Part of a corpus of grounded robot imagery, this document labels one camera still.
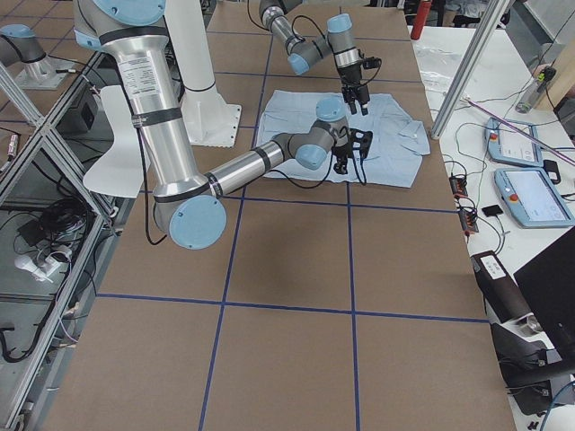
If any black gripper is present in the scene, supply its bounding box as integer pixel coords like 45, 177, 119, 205
332, 143, 352, 175
337, 62, 370, 115

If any light blue button shirt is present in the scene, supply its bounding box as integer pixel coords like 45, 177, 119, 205
257, 90, 430, 188

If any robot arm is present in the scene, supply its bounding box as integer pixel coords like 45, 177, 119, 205
74, 1, 365, 250
248, 1, 382, 116

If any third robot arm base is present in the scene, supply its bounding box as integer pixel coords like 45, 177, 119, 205
1, 24, 75, 90

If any clear plastic bag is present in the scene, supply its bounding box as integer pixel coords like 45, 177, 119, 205
412, 42, 462, 94

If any red bottle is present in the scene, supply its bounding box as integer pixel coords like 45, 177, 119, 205
410, 0, 432, 40

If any orange circuit board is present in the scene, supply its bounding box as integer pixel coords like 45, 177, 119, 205
449, 174, 479, 237

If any far teach pendant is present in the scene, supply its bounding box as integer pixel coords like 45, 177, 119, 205
485, 118, 544, 168

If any teach pendant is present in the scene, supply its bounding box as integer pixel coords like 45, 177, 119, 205
493, 168, 574, 228
485, 118, 544, 168

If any reacher grabber tool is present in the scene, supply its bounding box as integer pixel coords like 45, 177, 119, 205
460, 97, 575, 166

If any near teach pendant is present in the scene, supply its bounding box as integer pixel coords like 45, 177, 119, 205
493, 168, 574, 228

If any grey bottle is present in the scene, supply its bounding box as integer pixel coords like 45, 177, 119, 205
515, 65, 557, 114

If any white curved plastic sheet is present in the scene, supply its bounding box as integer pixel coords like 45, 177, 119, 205
83, 85, 144, 198

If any black monitor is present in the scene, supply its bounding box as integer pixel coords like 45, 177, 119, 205
514, 229, 574, 358

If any white power strip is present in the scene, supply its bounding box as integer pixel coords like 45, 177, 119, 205
14, 251, 71, 283

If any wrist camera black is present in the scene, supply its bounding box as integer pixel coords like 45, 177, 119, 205
362, 57, 382, 70
349, 128, 374, 161

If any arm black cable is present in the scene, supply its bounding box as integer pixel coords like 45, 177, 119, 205
80, 66, 369, 247
245, 0, 383, 91

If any aluminium frame post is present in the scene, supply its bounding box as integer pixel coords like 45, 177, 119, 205
430, 0, 512, 139

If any aluminium rail frame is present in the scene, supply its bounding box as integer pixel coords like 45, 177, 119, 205
1, 55, 119, 430

